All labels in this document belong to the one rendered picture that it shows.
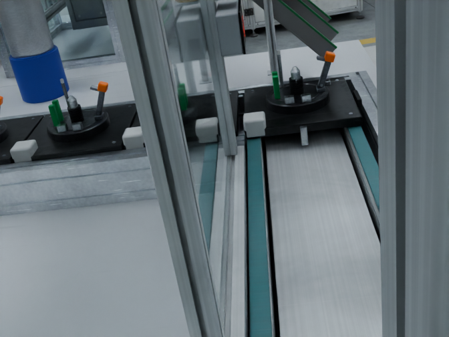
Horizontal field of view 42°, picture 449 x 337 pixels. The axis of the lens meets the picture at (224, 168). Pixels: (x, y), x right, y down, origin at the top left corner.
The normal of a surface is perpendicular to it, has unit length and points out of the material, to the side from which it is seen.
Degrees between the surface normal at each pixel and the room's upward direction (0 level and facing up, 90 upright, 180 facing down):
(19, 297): 0
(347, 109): 0
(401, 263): 90
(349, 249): 0
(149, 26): 90
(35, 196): 90
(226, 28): 90
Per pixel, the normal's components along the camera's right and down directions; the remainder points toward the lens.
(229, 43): -0.03, 0.47
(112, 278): -0.14, -0.87
